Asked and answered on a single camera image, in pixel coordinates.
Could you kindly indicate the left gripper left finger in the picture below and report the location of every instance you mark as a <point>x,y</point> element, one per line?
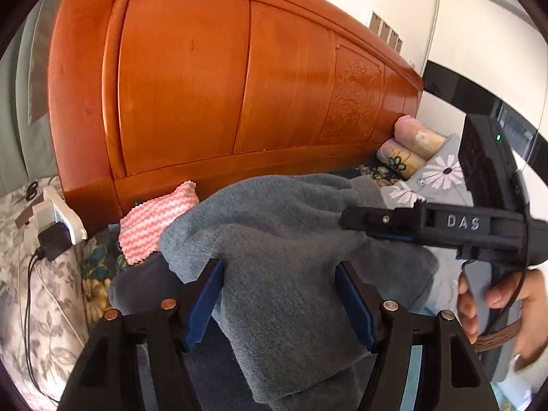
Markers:
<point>106,376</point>

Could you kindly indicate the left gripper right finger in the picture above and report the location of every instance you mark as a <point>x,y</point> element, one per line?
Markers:
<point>451,377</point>

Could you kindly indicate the person's right hand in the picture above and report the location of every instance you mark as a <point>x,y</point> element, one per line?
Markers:
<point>532,337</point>

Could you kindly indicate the light blue floral quilt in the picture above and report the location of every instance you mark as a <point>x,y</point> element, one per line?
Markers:
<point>440,180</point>

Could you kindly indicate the dark navy folded garment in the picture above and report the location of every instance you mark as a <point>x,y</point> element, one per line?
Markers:
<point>212,366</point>

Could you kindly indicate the grey floral sheet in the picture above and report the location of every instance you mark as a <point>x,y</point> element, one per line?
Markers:
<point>43,324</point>

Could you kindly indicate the teal floral bed blanket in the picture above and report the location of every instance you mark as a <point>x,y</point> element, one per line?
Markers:
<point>103,259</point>

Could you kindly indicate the floral roll pillow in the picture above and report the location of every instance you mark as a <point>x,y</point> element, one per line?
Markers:
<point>399,159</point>

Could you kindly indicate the pink pillow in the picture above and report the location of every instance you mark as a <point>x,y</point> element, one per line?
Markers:
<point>415,136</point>

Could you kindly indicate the pink white zigzag cloth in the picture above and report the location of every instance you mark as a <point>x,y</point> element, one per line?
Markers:
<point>141,228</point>

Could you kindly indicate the white power strip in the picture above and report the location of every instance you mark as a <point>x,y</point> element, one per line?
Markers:
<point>53,209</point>

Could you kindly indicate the orange wooden headboard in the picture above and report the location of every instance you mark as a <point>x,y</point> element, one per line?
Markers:
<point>147,94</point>

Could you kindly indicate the black charger with cable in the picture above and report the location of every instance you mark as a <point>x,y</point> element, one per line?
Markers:
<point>52,242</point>

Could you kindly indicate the wall switch panel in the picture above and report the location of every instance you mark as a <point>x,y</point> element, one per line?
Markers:
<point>399,36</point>

